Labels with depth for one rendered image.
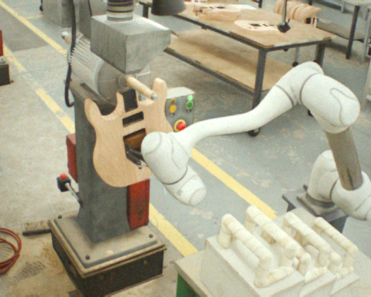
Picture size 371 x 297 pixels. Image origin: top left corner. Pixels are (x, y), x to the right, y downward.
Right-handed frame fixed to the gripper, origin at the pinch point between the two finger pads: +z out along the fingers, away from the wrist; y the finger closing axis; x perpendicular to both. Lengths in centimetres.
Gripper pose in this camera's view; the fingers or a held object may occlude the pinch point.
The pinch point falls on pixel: (136, 143)
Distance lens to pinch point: 183.4
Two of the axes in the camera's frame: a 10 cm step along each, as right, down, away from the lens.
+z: -5.5, -4.3, 7.1
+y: 8.3, -3.6, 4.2
